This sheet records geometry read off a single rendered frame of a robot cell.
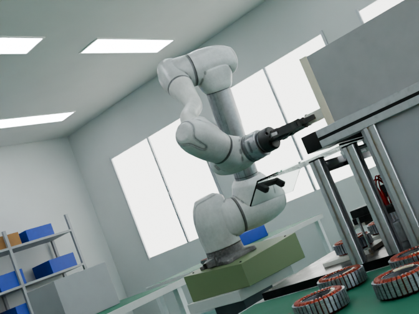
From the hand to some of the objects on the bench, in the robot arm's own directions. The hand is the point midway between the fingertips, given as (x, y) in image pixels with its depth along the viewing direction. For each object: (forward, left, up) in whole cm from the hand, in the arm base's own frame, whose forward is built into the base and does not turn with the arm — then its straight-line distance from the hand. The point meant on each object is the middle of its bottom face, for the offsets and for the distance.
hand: (316, 116), depth 177 cm
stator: (0, -6, -40) cm, 40 cm away
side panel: (+42, -22, -40) cm, 62 cm away
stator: (+16, -39, -40) cm, 58 cm away
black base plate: (0, +6, -44) cm, 44 cm away
